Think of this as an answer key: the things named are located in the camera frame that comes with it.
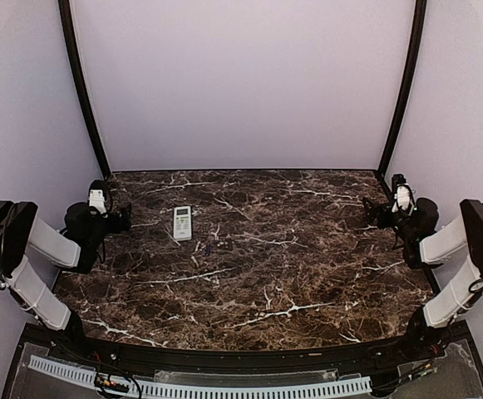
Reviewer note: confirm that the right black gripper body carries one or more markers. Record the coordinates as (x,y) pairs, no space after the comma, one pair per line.
(384,222)

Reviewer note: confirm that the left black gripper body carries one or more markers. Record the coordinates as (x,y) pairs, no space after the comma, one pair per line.
(116,227)

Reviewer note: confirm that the white remote control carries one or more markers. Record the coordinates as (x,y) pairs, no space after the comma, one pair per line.
(182,223)

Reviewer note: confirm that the brown AAA battery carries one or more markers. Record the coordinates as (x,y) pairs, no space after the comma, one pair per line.
(195,261)

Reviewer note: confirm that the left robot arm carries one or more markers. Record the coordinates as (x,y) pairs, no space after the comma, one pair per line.
(28,242)

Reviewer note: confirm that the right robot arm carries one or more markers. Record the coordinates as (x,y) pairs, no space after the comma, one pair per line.
(423,247)

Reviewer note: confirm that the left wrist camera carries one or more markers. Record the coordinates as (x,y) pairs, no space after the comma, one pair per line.
(98,196)

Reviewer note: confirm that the black front rail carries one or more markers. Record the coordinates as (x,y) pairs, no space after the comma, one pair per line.
(379,356)

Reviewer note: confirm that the white slotted cable duct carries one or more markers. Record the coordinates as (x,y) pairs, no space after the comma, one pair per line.
(322,384)

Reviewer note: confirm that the left black frame post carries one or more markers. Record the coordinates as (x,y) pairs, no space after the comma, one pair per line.
(78,77)

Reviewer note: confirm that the black frame post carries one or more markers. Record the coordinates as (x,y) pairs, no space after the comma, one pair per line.
(419,17)
(78,77)

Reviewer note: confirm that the right black frame post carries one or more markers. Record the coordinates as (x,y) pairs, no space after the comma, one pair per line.
(419,17)

